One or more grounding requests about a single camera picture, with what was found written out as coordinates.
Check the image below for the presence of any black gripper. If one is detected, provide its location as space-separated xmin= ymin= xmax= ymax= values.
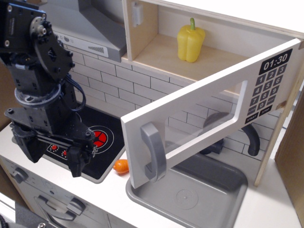
xmin=4 ymin=108 xmax=97 ymax=177

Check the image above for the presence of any white toy microwave door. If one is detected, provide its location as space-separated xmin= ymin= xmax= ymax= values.
xmin=121 ymin=38 xmax=304 ymax=188

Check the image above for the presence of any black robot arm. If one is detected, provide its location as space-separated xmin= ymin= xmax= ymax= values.
xmin=0 ymin=0 xmax=96 ymax=177

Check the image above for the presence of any grey oven knob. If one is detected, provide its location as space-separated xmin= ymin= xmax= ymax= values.
xmin=12 ymin=168 xmax=29 ymax=183

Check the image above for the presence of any black toy stove top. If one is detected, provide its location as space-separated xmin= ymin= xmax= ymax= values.
xmin=42 ymin=105 xmax=126 ymax=184

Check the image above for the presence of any orange toy carrot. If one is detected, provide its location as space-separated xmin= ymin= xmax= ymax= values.
xmin=113 ymin=159 xmax=129 ymax=174

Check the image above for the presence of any grey toy range hood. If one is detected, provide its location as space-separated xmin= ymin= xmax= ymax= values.
xmin=39 ymin=0 xmax=127 ymax=62

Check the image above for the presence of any grey toy sink basin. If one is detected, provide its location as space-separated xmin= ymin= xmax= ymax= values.
xmin=126 ymin=154 xmax=248 ymax=228

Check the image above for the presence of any dark grey toy faucet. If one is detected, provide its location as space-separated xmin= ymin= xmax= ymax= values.
xmin=198 ymin=112 xmax=260 ymax=156

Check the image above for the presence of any white magnetic door latch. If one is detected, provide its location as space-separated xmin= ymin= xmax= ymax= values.
xmin=131 ymin=1 xmax=143 ymax=27

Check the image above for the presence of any yellow toy bell pepper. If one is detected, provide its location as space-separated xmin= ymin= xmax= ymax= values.
xmin=177 ymin=18 xmax=206 ymax=63

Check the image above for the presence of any grey oven door handle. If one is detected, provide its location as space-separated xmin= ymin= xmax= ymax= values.
xmin=35 ymin=195 xmax=86 ymax=221

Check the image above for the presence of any grey microwave door handle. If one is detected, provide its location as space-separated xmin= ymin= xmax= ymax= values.
xmin=141 ymin=123 xmax=167 ymax=183

